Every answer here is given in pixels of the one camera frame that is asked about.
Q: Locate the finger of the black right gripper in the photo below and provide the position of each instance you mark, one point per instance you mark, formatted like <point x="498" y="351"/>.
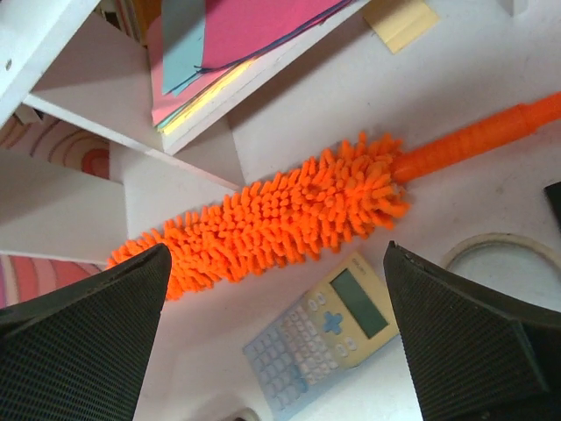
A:
<point x="553" y="195"/>

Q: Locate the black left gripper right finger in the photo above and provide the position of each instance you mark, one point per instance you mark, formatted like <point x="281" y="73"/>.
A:
<point x="473" y="353"/>

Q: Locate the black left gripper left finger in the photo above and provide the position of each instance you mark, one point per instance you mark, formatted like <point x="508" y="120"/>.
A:
<point x="81" y="352"/>

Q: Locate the blue beige scientific calculator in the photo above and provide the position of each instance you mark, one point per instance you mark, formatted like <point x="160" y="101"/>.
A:
<point x="328" y="331"/>

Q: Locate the orange chenille duster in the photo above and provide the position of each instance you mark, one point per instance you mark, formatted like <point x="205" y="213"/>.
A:
<point x="329" y="200"/>

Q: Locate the white wooden bookshelf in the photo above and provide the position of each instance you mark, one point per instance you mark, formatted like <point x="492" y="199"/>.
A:
<point x="61" y="58"/>

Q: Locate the white masking tape roll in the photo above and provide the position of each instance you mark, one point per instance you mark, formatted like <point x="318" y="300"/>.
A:
<point x="512" y="264"/>

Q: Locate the black white stapler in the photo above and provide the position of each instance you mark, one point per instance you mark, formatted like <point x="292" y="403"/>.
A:
<point x="246" y="414"/>

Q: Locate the yellow sticky note pad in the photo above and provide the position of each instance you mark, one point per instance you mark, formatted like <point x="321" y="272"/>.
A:
<point x="398" y="23"/>

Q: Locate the coloured paper sheet stack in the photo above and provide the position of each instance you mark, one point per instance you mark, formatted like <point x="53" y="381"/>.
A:
<point x="193" y="44"/>

